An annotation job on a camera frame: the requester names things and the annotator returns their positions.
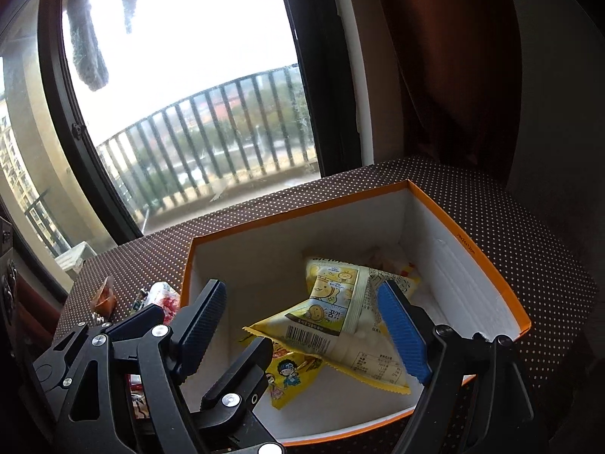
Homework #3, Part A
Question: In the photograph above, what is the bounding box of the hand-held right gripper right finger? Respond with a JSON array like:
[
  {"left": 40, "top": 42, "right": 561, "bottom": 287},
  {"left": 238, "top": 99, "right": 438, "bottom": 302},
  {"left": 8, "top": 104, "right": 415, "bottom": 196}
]
[{"left": 377, "top": 279, "right": 540, "bottom": 454}]

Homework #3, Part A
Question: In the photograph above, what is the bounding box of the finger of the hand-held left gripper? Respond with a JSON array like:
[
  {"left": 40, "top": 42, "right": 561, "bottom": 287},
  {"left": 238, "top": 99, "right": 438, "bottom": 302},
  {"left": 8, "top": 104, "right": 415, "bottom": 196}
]
[
  {"left": 112, "top": 304, "right": 165, "bottom": 341},
  {"left": 199, "top": 336, "right": 284, "bottom": 454}
]

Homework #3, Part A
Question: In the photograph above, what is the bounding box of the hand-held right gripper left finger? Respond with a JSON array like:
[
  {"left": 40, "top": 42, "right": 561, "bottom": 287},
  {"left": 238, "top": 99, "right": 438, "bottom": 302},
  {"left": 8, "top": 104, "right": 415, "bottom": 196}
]
[{"left": 32, "top": 279, "right": 228, "bottom": 454}]

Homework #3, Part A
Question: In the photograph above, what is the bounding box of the white red label snack packet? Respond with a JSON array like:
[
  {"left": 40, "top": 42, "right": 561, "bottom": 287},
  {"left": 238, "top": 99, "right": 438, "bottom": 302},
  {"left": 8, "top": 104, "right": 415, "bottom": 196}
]
[{"left": 141, "top": 281, "right": 183, "bottom": 325}]

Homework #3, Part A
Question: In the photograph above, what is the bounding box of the clear orange sauce snack packet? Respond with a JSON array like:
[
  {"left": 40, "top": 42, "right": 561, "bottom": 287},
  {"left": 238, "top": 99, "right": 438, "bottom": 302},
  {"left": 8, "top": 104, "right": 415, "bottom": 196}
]
[{"left": 91, "top": 275, "right": 117, "bottom": 315}]

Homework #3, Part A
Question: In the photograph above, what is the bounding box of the yellow cartoon chip packet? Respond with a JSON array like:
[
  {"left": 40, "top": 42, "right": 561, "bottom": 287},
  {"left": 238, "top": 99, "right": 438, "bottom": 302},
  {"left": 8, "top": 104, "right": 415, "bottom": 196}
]
[{"left": 240, "top": 335, "right": 327, "bottom": 410}]

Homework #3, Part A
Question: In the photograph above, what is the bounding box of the small clear yellow snack packet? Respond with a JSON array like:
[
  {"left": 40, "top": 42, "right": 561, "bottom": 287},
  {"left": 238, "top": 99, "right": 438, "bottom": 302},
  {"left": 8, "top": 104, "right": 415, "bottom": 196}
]
[{"left": 369, "top": 245, "right": 420, "bottom": 277}]

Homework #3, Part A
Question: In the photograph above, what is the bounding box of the pale yellow snack bag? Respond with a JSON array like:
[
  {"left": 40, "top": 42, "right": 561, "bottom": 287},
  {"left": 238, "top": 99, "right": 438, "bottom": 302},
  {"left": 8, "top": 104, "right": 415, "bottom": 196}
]
[{"left": 242, "top": 255, "right": 422, "bottom": 395}]

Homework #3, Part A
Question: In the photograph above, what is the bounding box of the red cartoon snack bag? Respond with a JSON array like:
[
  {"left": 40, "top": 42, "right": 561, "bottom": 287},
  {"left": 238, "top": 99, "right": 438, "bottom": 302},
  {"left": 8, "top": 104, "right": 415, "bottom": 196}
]
[{"left": 127, "top": 373, "right": 151, "bottom": 419}]

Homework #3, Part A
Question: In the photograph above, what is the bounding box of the orange cardboard box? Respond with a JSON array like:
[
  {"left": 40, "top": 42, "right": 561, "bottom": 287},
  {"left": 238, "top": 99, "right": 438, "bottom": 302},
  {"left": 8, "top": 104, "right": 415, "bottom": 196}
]
[{"left": 178, "top": 180, "right": 531, "bottom": 448}]

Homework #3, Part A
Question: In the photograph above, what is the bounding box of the white air conditioner unit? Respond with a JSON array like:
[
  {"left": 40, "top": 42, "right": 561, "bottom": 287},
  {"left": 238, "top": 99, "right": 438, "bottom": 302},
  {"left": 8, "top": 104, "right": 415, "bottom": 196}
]
[{"left": 56, "top": 241, "right": 98, "bottom": 275}]

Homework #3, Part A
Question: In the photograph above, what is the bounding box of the dark metal object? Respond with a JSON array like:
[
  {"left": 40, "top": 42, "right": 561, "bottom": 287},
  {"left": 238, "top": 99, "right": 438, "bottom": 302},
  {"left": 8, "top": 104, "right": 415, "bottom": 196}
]
[{"left": 0, "top": 218, "right": 20, "bottom": 341}]

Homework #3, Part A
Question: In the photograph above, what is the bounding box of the brown polka-dot tablecloth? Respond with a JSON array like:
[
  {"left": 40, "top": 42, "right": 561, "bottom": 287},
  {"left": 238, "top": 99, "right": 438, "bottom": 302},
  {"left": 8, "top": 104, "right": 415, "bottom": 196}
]
[{"left": 52, "top": 156, "right": 605, "bottom": 454}]

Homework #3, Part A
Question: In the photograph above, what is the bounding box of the distant apartment building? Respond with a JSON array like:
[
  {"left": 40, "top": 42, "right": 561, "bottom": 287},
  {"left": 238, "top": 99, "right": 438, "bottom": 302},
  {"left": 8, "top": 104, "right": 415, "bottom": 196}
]
[{"left": 0, "top": 95, "right": 29, "bottom": 209}]

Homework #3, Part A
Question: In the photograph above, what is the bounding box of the balcony railing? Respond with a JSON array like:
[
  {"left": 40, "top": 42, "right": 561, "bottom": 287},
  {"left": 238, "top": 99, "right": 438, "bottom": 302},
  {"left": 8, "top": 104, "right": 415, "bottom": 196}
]
[{"left": 23, "top": 64, "right": 317, "bottom": 256}]

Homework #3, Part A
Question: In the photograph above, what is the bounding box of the long grey hanging cloth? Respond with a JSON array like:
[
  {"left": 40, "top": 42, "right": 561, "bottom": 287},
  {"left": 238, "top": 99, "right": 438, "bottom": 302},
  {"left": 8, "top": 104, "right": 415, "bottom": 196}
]
[{"left": 64, "top": 0, "right": 109, "bottom": 90}]

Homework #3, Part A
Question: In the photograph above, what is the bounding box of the dark red curtain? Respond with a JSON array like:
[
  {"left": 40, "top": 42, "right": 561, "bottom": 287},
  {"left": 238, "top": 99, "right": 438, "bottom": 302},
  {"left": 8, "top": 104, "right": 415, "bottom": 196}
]
[{"left": 369, "top": 0, "right": 521, "bottom": 185}]

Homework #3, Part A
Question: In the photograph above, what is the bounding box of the black window frame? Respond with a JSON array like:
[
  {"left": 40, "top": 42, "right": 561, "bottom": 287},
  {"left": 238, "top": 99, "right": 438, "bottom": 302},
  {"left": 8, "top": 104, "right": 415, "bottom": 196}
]
[{"left": 38, "top": 0, "right": 374, "bottom": 247}]

